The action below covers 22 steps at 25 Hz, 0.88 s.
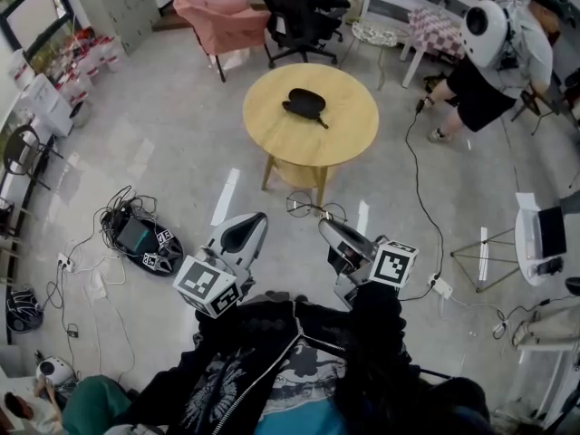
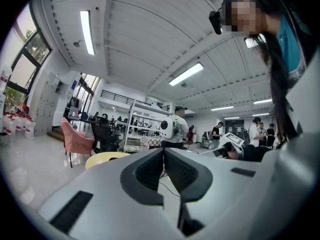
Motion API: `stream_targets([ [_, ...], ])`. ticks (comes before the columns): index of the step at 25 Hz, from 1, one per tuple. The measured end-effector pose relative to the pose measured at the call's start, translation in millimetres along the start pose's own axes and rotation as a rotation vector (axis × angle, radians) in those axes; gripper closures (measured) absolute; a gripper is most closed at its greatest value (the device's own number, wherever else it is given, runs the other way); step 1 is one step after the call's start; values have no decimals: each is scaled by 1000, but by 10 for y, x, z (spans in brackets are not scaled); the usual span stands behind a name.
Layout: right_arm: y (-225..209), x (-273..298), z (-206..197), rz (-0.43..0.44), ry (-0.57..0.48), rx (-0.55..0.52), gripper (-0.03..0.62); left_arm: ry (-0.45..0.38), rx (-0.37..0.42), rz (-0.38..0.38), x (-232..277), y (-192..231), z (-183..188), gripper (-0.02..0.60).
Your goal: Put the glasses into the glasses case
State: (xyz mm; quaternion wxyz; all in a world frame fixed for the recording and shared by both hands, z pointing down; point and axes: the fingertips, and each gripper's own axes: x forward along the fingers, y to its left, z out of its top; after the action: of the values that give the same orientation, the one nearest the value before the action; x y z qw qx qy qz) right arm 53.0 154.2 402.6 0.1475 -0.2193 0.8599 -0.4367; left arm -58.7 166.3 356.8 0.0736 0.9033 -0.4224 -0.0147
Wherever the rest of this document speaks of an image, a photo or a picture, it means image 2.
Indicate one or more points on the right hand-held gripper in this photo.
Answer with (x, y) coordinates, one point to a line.
(233, 140)

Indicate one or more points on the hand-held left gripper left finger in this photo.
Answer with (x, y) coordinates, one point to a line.
(130, 181)

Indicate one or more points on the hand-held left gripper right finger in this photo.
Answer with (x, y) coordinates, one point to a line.
(195, 181)

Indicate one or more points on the black double door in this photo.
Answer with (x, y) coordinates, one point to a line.
(235, 129)

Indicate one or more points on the long ceiling light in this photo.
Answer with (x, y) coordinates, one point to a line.
(186, 74)
(262, 101)
(251, 42)
(87, 32)
(260, 114)
(231, 118)
(222, 108)

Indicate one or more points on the person wearing headset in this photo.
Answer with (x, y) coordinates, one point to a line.
(255, 154)

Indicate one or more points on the rattan chair patterned cushion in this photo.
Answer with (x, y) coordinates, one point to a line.
(131, 148)

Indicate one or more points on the checkered cloth table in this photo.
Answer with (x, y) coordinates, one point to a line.
(151, 141)

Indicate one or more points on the black office chair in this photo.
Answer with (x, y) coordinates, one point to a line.
(103, 136)

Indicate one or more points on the white metal shelf rack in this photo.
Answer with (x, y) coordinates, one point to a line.
(140, 120)

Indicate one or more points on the pink armchair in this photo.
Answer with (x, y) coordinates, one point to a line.
(77, 141)

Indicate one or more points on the ceiling dome fixture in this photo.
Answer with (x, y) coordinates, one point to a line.
(184, 85)
(77, 43)

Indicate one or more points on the black mezzanine railing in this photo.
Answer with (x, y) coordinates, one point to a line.
(117, 96)

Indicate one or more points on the brown wooden step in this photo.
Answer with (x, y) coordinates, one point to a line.
(55, 135)

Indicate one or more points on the silver laptop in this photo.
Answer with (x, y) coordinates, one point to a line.
(74, 112)

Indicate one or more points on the narrow black-framed window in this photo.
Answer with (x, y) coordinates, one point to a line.
(88, 89)

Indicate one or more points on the person's blue shirt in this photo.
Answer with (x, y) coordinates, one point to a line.
(290, 49)

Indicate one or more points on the grey metal lockers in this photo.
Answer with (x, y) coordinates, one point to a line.
(46, 104)

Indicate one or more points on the group of red-labelled water jugs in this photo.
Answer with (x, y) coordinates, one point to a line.
(18, 127)

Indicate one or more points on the person's head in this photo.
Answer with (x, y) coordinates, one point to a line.
(242, 14)

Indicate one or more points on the large black-framed window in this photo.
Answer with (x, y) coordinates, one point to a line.
(22, 71)

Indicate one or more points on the blue wall poster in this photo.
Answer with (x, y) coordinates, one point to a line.
(73, 86)

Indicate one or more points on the black head-worn camera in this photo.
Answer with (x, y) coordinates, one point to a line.
(215, 21)

